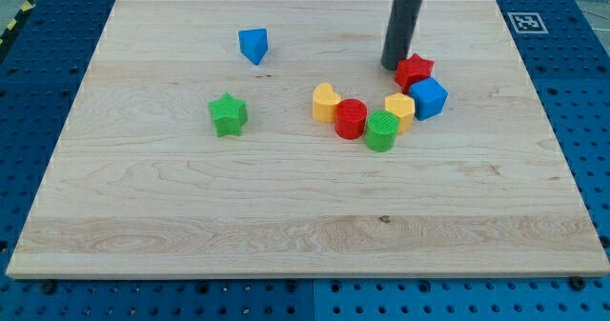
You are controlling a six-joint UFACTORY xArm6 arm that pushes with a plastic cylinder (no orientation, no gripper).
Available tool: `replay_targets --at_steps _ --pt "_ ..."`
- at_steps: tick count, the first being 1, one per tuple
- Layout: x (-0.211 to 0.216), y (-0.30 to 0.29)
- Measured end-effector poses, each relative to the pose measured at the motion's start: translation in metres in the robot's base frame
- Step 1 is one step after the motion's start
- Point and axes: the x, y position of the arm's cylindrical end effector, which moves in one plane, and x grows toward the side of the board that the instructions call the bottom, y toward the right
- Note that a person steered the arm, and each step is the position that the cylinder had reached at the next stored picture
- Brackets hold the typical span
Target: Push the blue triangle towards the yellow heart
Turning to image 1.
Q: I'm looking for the blue triangle block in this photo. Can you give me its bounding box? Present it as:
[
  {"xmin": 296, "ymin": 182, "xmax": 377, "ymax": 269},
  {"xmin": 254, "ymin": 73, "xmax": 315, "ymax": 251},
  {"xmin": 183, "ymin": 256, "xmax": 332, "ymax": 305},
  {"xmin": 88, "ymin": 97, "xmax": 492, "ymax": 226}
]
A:
[{"xmin": 238, "ymin": 29, "xmax": 269, "ymax": 66}]

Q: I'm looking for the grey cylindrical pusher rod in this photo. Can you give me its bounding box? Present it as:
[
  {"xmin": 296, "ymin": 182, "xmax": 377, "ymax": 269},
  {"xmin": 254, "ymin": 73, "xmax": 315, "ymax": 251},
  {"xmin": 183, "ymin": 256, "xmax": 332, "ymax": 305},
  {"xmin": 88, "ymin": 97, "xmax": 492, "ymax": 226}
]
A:
[{"xmin": 380, "ymin": 0, "xmax": 422, "ymax": 70}]

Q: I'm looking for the yellow hexagon block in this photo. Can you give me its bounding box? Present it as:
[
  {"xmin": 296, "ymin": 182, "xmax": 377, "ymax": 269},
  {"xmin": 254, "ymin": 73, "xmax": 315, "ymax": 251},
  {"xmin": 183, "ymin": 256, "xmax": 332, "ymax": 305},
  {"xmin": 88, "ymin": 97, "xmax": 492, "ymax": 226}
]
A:
[{"xmin": 385, "ymin": 92, "xmax": 416, "ymax": 133}]

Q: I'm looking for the red star block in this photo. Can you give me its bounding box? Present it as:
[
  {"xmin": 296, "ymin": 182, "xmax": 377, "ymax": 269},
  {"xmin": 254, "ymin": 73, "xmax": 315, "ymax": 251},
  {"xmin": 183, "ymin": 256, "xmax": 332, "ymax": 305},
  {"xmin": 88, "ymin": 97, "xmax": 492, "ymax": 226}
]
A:
[{"xmin": 395, "ymin": 53, "xmax": 435, "ymax": 94}]

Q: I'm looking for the green star block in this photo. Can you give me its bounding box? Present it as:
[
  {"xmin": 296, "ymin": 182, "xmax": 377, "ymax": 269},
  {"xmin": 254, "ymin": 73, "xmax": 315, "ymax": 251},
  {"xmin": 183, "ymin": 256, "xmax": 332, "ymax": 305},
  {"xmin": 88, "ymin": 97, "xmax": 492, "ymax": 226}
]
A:
[{"xmin": 208, "ymin": 92, "xmax": 248, "ymax": 137}]

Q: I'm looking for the white fiducial marker tag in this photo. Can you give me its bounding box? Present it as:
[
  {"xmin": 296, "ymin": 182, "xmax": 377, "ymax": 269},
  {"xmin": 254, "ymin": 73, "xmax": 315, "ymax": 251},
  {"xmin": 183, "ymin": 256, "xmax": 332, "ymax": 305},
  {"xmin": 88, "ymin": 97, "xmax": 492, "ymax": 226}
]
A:
[{"xmin": 508, "ymin": 11, "xmax": 548, "ymax": 34}]

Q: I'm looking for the wooden board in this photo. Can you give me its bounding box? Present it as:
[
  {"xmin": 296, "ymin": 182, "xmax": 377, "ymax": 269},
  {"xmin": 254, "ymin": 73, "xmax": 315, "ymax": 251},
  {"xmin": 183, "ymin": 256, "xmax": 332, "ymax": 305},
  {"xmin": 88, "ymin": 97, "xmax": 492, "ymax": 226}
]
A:
[{"xmin": 7, "ymin": 0, "xmax": 609, "ymax": 280}]

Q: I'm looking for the green cylinder block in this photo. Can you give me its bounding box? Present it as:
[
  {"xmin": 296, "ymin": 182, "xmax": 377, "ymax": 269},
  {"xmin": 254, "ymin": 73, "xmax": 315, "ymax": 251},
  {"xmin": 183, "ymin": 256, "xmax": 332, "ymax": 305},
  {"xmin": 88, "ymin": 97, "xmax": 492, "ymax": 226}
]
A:
[{"xmin": 364, "ymin": 110, "xmax": 399, "ymax": 152}]

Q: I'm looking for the blue cube block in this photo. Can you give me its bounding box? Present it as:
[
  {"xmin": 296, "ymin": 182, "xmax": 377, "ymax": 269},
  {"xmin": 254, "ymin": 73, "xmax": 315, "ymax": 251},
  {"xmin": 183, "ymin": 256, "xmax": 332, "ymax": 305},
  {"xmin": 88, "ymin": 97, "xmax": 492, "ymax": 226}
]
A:
[{"xmin": 409, "ymin": 77, "xmax": 449, "ymax": 121}]

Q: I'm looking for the red cylinder block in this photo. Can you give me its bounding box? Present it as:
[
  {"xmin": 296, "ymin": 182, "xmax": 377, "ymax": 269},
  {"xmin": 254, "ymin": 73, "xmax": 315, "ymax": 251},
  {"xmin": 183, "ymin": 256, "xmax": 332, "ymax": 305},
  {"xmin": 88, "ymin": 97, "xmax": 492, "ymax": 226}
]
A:
[{"xmin": 335, "ymin": 99, "xmax": 368, "ymax": 140}]

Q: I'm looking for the yellow heart block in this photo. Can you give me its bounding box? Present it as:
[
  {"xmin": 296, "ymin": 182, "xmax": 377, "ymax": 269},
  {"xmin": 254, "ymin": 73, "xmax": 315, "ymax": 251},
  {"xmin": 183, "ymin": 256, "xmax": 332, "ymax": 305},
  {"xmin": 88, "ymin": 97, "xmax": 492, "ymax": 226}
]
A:
[{"xmin": 312, "ymin": 83, "xmax": 342, "ymax": 123}]

